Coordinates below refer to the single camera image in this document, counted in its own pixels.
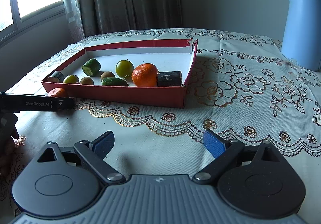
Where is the small orange mandarin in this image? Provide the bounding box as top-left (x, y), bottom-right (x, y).
top-left (47, 87), bottom-right (69, 98)

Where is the green cucumber chunk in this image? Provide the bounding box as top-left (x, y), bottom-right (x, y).
top-left (82, 59), bottom-right (101, 77)

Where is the red cardboard tray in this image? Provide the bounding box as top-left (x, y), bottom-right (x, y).
top-left (41, 38), bottom-right (198, 107)

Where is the dark sugarcane piece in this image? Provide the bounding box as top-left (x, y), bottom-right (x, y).
top-left (47, 71), bottom-right (64, 83)
top-left (157, 71), bottom-right (182, 87)

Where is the large orange mandarin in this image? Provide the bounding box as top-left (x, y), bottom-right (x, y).
top-left (132, 63), bottom-right (158, 87)

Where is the blue electric kettle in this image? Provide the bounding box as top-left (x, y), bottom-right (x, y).
top-left (281, 0), bottom-right (320, 71)

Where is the person left hand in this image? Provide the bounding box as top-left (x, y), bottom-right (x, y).
top-left (0, 127), bottom-right (19, 179)

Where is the small cucumber end piece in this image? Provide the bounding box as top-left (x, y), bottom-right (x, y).
top-left (102, 77), bottom-right (128, 86)

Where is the floral tablecloth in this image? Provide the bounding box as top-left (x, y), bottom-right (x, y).
top-left (1, 28), bottom-right (320, 223)

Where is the small green tomato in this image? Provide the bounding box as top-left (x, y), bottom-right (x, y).
top-left (63, 75), bottom-right (79, 84)

